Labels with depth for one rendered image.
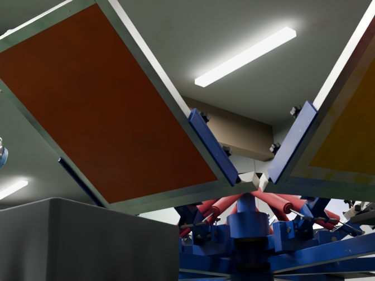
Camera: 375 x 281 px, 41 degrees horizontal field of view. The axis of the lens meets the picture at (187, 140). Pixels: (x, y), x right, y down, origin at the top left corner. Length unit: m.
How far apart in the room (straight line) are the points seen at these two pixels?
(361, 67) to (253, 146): 4.65
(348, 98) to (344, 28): 3.13
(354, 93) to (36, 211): 0.99
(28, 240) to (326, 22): 3.75
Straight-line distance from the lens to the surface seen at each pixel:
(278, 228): 2.06
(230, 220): 2.35
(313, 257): 1.97
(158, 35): 4.50
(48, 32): 1.57
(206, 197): 1.86
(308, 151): 1.69
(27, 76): 1.73
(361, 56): 1.55
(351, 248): 1.82
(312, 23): 4.56
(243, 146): 6.01
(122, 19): 1.44
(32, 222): 1.22
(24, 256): 1.23
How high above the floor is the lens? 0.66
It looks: 21 degrees up
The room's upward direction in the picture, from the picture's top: 2 degrees counter-clockwise
